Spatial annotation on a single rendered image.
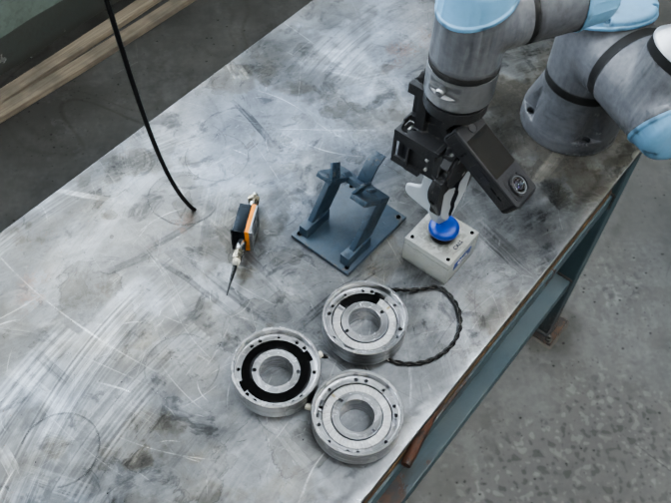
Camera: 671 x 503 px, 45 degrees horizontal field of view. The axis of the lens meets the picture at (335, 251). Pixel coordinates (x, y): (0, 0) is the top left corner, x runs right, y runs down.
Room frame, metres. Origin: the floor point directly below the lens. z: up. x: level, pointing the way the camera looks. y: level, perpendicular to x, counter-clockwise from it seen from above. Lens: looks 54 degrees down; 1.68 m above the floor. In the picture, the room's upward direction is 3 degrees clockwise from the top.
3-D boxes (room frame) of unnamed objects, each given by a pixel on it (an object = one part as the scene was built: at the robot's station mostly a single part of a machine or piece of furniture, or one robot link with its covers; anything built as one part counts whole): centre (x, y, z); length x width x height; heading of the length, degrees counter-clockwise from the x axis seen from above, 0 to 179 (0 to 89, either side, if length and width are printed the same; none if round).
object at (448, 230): (0.63, -0.14, 0.84); 0.04 x 0.04 x 0.05
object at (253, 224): (0.65, 0.11, 0.82); 0.05 x 0.02 x 0.04; 174
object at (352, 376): (0.38, -0.04, 0.82); 0.10 x 0.10 x 0.04
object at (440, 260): (0.64, -0.14, 0.82); 0.08 x 0.07 x 0.05; 144
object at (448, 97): (0.64, -0.12, 1.10); 0.08 x 0.08 x 0.05
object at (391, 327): (0.51, -0.04, 0.82); 0.08 x 0.08 x 0.02
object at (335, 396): (0.38, -0.04, 0.82); 0.08 x 0.08 x 0.02
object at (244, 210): (0.62, 0.13, 0.82); 0.17 x 0.02 x 0.04; 174
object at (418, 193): (0.64, -0.11, 0.92); 0.06 x 0.03 x 0.09; 54
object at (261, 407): (0.43, 0.06, 0.82); 0.10 x 0.10 x 0.04
